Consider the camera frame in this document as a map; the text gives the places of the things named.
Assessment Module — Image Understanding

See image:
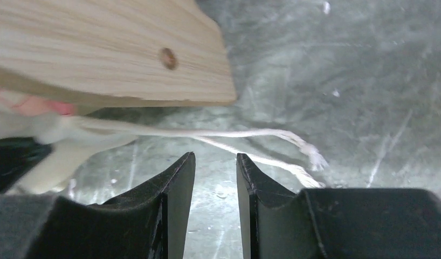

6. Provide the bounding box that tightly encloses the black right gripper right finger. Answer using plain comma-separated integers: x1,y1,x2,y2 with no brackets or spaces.
237,154,441,259

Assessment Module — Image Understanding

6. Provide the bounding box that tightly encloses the pink unicorn print mattress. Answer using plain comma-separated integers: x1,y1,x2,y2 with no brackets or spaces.
0,85,328,195

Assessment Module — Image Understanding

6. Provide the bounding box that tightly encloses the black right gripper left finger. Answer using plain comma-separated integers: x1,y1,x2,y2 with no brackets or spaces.
25,152,196,258

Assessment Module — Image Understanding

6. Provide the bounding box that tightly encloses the wooden pet bed frame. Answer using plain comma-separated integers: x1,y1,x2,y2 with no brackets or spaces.
0,1,237,108

